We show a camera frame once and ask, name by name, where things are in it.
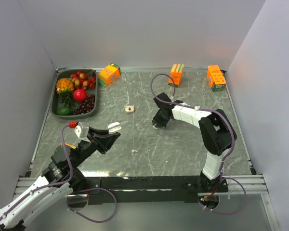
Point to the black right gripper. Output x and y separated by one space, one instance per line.
156 120

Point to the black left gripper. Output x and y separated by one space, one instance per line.
102 142

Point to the white earbud charging case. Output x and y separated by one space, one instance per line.
114 127

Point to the beige earbud charging case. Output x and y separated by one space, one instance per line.
129 109

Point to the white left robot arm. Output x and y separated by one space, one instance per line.
61 177

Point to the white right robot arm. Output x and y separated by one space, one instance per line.
217 132

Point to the orange box front left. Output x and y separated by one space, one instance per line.
68 145

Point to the orange box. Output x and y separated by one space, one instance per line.
215 78
68 145

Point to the dark purple grape bunch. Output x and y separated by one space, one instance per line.
86 106

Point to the green avocado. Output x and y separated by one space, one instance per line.
64 111

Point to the orange sponge pack back middle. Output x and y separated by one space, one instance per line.
176 75

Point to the orange sponge pack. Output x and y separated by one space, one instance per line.
176 75
109 74

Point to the red apple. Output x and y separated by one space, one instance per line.
80 95

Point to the dark grey fruit tray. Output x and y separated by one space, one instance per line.
55 101

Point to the red yellow lychee bunch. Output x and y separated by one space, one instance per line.
84 80

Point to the orange box back right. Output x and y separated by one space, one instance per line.
215 78

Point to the orange yellow flower pineapple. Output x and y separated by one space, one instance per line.
65 89

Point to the orange sponge pack back left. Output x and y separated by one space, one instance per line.
109 74

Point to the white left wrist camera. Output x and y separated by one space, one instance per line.
81 130

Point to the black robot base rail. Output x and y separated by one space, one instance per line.
185 189

